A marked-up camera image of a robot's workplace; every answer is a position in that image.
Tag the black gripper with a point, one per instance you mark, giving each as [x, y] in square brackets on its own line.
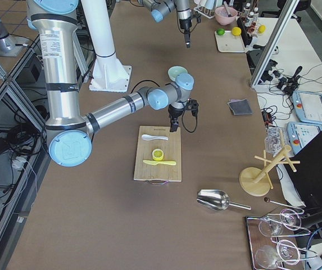
[184, 23]
[174, 113]

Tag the mint green bowl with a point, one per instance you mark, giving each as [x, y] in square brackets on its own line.
[174, 71]

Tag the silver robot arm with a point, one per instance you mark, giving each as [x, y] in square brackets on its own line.
[68, 132]
[160, 9]

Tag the white ceramic spoon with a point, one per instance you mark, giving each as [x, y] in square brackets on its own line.
[148, 137]

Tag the pink bowl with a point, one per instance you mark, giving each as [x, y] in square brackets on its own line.
[222, 17]

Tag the bamboo cutting board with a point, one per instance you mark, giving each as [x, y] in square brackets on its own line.
[171, 149]

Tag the green lime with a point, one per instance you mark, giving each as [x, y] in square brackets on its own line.
[220, 31]

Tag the yellow lemon half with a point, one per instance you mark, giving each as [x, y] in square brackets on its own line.
[157, 154]

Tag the cream plastic tray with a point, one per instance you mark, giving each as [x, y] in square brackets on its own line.
[228, 43]

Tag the yellow plastic knife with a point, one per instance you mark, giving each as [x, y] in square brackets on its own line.
[154, 162]

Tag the yellow lemon on tray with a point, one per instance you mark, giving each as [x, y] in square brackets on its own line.
[236, 31]

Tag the grey folded cloth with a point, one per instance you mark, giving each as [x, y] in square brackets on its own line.
[240, 107]

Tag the metal scoop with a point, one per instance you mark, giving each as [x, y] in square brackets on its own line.
[217, 200]

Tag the wooden mug tree stand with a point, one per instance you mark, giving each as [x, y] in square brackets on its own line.
[256, 181]

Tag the lower teach pendant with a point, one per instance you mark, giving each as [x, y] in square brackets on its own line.
[300, 134]

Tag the teach pendant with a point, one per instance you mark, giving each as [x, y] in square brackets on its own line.
[300, 134]
[308, 106]

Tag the upper teach pendant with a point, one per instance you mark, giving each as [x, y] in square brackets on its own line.
[308, 106]

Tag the wine glass rack tray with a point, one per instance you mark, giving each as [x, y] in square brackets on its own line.
[272, 240]

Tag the black monitor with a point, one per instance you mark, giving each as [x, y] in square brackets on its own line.
[307, 179]

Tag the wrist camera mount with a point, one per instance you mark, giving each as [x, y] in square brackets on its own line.
[197, 16]
[192, 105]

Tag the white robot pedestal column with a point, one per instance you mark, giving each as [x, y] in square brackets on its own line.
[109, 74]

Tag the aluminium frame post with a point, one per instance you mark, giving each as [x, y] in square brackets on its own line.
[280, 25]

